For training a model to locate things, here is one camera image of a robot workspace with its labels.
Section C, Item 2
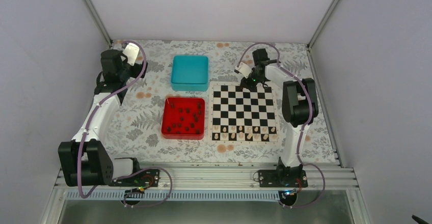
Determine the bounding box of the aluminium corner post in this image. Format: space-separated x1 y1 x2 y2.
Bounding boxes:
83 0 113 46

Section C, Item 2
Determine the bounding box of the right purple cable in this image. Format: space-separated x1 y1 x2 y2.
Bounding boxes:
238 42 326 210

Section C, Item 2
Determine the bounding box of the teal plastic box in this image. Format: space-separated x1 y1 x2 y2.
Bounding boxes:
171 55 209 92

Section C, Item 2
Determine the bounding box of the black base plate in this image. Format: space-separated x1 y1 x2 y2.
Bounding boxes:
109 169 160 188
252 170 309 188

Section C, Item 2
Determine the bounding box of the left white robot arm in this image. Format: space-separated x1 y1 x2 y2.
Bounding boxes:
58 43 147 187

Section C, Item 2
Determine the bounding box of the aluminium mounting rail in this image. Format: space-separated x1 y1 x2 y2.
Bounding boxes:
53 163 359 191

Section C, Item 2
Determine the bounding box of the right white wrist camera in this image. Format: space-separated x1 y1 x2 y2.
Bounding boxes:
234 62 252 78

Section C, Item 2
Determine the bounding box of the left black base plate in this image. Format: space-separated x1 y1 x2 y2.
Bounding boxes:
109 169 160 188

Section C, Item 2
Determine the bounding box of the floral patterned table mat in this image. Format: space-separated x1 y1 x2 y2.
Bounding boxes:
101 39 339 164

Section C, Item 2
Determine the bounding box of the black white chessboard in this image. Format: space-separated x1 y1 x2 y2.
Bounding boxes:
208 81 280 145

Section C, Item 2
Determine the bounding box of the red plastic tray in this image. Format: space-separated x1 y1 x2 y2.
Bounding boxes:
161 97 206 140

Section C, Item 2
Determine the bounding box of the purple cable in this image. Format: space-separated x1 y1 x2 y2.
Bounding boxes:
76 40 173 208
238 42 326 210

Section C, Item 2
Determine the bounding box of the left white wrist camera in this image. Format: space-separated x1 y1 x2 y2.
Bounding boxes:
123 43 140 66

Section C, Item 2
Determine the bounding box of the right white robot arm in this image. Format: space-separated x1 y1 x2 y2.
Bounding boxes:
235 48 318 187

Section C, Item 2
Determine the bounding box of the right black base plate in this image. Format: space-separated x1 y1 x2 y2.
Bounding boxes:
252 170 309 188

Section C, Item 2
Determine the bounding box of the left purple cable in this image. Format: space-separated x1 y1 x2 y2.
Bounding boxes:
76 40 173 208

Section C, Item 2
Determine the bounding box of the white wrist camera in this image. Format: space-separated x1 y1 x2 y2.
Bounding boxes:
234 62 252 78
123 43 140 66

